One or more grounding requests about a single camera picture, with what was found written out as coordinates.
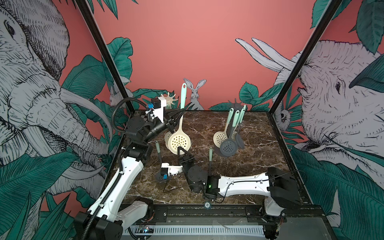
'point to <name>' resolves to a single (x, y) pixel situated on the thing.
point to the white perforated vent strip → (195, 230)
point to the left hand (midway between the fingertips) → (184, 109)
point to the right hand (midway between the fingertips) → (181, 144)
